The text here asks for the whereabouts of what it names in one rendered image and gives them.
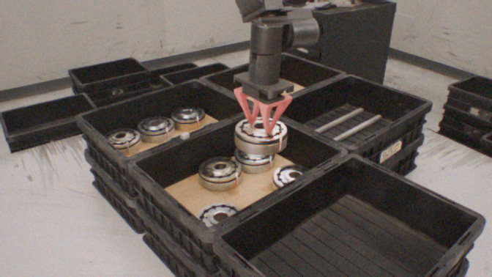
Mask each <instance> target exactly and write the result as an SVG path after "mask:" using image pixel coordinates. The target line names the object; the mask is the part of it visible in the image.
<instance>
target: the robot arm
mask: <svg viewBox="0 0 492 277"><path fill-rule="evenodd" d="M235 2H236V5H237V6H238V8H239V12H240V14H241V15H242V22H243V23H251V24H250V53H249V69H248V71H247V72H244V73H239V74H234V83H236V82H239V83H241V84H242V86H241V87H240V88H236V89H234V94H235V95H236V97H237V99H238V101H239V103H240V105H241V106H242V108H243V111H244V113H245V116H246V118H247V120H248V123H249V124H250V123H251V122H255V121H256V118H257V116H258V112H259V109H261V116H262V119H263V123H264V129H265V132H266V133H271V132H272V131H273V130H274V128H275V125H276V123H277V121H278V119H279V118H280V116H281V114H282V113H283V112H284V111H285V108H287V107H288V105H289V103H290V102H291V101H292V97H291V96H289V95H281V94H283V91H286V93H287V94H289V93H292V92H293V91H294V84H293V83H291V82H288V81H285V80H283V79H281V78H279V77H280V61H281V51H282V49H283V50H291V49H297V48H307V47H312V46H314V45H315V44H316V43H317V41H318V37H319V27H318V23H317V21H316V20H315V19H314V18H313V14H312V11H311V9H310V8H305V7H292V6H289V7H283V3H282V0H235ZM247 97H251V98H253V99H255V100H254V108H253V115H251V114H250V109H249V107H248V104H247V101H246V98H247ZM274 106H277V109H276V112H275V115H274V117H273V119H272V122H271V124H270V113H271V110H272V107H274Z"/></svg>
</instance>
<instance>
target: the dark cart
mask: <svg viewBox="0 0 492 277"><path fill-rule="evenodd" d="M308 1H311V3H313V2H314V0H284V1H282V3H283V7H289V6H292V7H303V6H306V2H308ZM358 1H361V2H362V5H359V6H354V8H352V7H330V8H327V9H315V10H311V11H312V14H313V18H314V19H315V20H316V21H317V23H318V27H319V37H318V41H317V43H316V44H315V45H314V46H312V47H307V48H297V49H291V50H283V49H282V51H281V53H289V54H292V55H294V56H296V57H299V58H301V59H306V60H309V61H312V62H315V63H318V64H322V65H325V66H327V67H332V68H335V69H337V70H341V71H342V72H345V73H346V74H347V75H355V76H358V77H360V78H365V79H368V80H370V81H374V82H376V83H379V84H383V81H384V74H385V69H386V63H387V56H388V51H389V47H390V38H391V33H392V26H393V21H394V16H395V9H396V4H397V3H396V2H392V1H385V0H358Z"/></svg>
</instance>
